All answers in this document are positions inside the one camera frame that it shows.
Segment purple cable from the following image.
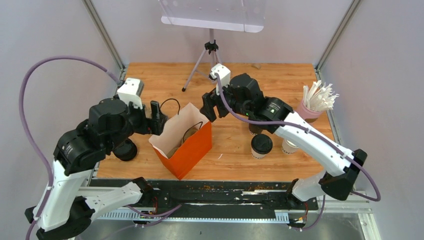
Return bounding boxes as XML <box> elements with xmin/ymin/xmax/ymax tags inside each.
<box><xmin>18</xmin><ymin>55</ymin><xmax>122</xmax><ymax>240</ymax></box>
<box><xmin>214</xmin><ymin>73</ymin><xmax>382</xmax><ymax>203</ymax></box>

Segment stack of black lids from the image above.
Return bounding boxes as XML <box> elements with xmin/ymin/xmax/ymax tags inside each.
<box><xmin>112</xmin><ymin>138</ymin><xmax>138</xmax><ymax>162</ymax></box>

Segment orange paper bag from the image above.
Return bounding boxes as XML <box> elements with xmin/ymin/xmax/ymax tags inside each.
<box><xmin>148</xmin><ymin>102</ymin><xmax>213</xmax><ymax>180</ymax></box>

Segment cardboard cup carrier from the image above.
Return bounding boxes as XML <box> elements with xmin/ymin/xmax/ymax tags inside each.
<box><xmin>166</xmin><ymin>126</ymin><xmax>198</xmax><ymax>159</ymax></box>

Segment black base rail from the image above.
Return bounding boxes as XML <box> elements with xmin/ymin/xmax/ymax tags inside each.
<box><xmin>109</xmin><ymin>178</ymin><xmax>342</xmax><ymax>221</ymax></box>

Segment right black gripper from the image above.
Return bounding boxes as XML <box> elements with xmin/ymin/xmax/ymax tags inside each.
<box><xmin>200</xmin><ymin>78</ymin><xmax>251</xmax><ymax>123</ymax></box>

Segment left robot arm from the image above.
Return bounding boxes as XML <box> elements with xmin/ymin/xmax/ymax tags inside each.
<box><xmin>25</xmin><ymin>97</ymin><xmax>168</xmax><ymax>240</ymax></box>

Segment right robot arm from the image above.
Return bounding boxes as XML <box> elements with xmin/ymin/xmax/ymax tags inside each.
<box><xmin>200</xmin><ymin>71</ymin><xmax>367</xmax><ymax>209</ymax></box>

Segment black sleeved coffee cup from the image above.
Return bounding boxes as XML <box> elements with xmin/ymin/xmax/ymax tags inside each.
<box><xmin>248</xmin><ymin>123</ymin><xmax>263</xmax><ymax>135</ymax></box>

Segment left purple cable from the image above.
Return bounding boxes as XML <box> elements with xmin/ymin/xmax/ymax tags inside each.
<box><xmin>18</xmin><ymin>55</ymin><xmax>122</xmax><ymax>240</ymax></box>

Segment pink straw holder cup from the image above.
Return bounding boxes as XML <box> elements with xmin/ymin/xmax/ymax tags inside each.
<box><xmin>295</xmin><ymin>101</ymin><xmax>323</xmax><ymax>125</ymax></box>

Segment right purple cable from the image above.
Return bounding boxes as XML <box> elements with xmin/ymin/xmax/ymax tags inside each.
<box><xmin>214</xmin><ymin>73</ymin><xmax>382</xmax><ymax>203</ymax></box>

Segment white wrapped straws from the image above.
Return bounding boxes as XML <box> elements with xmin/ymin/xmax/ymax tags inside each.
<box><xmin>301</xmin><ymin>80</ymin><xmax>340</xmax><ymax>112</ymax></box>

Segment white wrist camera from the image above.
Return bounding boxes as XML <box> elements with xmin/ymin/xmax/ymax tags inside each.
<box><xmin>208</xmin><ymin>63</ymin><xmax>231</xmax><ymax>87</ymax></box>
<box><xmin>117</xmin><ymin>78</ymin><xmax>144</xmax><ymax>110</ymax></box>

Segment tripod stand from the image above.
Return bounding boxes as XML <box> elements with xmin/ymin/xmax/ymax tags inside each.
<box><xmin>181</xmin><ymin>29</ymin><xmax>229</xmax><ymax>93</ymax></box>

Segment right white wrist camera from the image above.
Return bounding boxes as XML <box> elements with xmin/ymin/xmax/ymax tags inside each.
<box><xmin>208</xmin><ymin>63</ymin><xmax>231</xmax><ymax>87</ymax></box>

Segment white paper cup stack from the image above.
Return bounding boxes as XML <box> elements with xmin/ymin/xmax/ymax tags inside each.
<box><xmin>281</xmin><ymin>139</ymin><xmax>299</xmax><ymax>155</ymax></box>

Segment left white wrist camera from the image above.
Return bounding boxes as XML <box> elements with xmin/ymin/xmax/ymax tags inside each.
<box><xmin>117</xmin><ymin>78</ymin><xmax>144</xmax><ymax>110</ymax></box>

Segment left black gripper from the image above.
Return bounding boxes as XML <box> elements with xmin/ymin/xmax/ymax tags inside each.
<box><xmin>109</xmin><ymin>96</ymin><xmax>171</xmax><ymax>150</ymax></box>

